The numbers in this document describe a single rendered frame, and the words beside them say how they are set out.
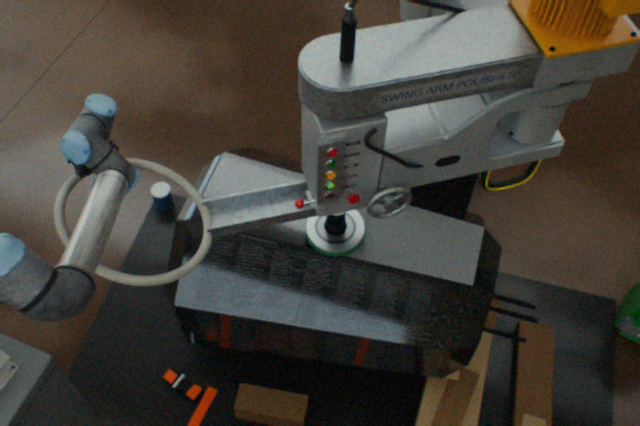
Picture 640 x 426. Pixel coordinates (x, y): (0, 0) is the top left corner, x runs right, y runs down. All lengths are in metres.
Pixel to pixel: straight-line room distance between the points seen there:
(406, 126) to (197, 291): 1.06
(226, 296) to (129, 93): 1.98
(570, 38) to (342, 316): 1.24
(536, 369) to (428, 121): 1.52
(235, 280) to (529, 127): 1.19
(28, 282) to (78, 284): 0.12
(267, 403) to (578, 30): 1.92
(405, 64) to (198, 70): 2.63
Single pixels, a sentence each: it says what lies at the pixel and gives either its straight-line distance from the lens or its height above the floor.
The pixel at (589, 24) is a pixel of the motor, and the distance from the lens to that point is 2.02.
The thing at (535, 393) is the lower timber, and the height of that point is 0.08.
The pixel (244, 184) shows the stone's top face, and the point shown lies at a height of 0.85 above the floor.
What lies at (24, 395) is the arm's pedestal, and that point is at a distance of 2.45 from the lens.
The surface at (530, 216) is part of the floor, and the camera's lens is 3.81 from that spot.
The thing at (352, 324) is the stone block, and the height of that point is 0.67.
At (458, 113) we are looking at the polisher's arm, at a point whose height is 1.47.
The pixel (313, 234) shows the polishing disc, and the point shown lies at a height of 0.91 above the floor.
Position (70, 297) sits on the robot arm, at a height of 1.66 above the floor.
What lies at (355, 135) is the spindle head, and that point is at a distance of 1.94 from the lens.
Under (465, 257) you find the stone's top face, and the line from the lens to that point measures 2.56.
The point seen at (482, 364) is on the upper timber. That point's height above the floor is 0.19.
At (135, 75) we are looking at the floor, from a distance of 4.42.
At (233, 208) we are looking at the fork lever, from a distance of 2.31.
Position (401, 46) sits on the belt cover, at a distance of 1.93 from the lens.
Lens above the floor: 3.00
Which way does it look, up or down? 55 degrees down
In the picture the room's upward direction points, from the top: 2 degrees clockwise
